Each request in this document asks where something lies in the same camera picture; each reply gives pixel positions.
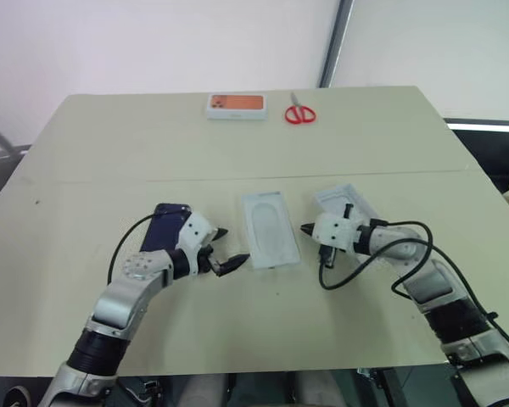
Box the dark blue phone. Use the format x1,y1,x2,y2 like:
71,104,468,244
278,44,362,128
139,203,193,254

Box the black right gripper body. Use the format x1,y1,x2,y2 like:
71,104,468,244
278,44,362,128
318,203,355,269

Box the black caster wheel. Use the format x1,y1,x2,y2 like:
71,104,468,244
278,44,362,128
3,384,34,407

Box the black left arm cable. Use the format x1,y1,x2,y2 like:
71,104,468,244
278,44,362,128
107,214,158,286

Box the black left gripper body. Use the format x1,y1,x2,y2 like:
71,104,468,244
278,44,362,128
197,243,218,276

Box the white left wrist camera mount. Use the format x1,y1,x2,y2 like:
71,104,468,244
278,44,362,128
174,213,218,277

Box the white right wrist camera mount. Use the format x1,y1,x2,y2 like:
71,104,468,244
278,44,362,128
312,211,364,254

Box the white phone box tray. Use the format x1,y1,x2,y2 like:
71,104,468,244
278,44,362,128
312,181,378,228

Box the red handled scissors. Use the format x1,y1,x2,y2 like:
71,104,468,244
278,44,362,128
284,92,316,126

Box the black side table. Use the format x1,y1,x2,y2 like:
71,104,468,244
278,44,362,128
443,117,509,197

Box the grey metal post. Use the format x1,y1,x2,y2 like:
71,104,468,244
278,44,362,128
317,0,355,88

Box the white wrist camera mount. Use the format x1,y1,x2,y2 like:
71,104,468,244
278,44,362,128
174,213,218,277
312,211,364,254

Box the dark stand with grey bar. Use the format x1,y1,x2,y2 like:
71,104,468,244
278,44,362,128
0,114,33,214

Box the phone box with orange print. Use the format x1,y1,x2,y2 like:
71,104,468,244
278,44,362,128
205,93,267,121

